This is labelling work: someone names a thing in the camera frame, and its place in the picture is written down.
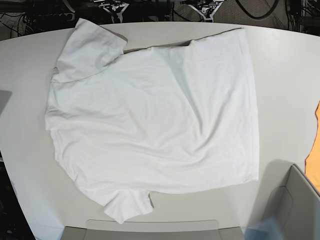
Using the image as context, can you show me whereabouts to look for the white T-shirt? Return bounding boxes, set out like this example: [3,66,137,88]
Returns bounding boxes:
[45,18,260,224]

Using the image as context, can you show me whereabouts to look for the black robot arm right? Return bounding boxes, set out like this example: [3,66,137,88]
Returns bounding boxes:
[93,0,130,24]

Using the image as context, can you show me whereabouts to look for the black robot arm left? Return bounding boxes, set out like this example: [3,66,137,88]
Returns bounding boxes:
[180,0,224,23]

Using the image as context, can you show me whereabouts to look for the grey cardboard box front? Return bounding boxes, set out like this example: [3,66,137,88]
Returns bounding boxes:
[61,219,245,240]

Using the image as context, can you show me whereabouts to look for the grey cardboard box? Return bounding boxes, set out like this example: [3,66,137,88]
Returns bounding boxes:
[265,164,320,240]
[61,219,245,240]

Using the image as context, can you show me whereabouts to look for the blue translucent object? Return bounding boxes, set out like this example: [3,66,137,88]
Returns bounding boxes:
[243,218,283,240]

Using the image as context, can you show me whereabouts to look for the orange cloth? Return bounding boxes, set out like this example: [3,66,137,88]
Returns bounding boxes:
[305,104,320,192]

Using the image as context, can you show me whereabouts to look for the grey cardboard box right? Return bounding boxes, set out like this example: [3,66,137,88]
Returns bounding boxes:
[265,164,320,240]

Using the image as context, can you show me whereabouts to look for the black cable loop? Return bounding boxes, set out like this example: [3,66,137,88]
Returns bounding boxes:
[234,0,281,20]

